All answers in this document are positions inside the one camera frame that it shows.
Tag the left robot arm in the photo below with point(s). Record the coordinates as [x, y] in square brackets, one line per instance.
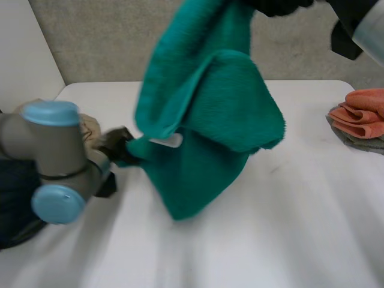
[51, 150]

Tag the teal towel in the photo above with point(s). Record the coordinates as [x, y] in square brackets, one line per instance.
[210, 120]

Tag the coral towel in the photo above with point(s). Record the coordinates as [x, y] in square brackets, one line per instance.
[361, 115]

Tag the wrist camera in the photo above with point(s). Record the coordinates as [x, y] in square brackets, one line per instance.
[345, 42]
[106, 187]

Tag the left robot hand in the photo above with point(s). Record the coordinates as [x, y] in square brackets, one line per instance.
[117, 146]

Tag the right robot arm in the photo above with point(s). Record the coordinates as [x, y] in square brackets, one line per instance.
[370, 27]

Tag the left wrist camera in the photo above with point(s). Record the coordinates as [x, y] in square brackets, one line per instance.
[106, 187]

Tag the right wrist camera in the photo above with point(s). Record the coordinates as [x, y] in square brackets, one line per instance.
[345, 42]

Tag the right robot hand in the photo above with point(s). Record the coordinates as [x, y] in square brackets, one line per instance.
[279, 7]

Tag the dark blue cloth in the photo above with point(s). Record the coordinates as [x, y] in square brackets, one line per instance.
[16, 195]

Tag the beige shorts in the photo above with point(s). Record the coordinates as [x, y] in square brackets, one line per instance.
[90, 129]

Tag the grey towel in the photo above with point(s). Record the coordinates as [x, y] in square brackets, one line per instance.
[363, 142]

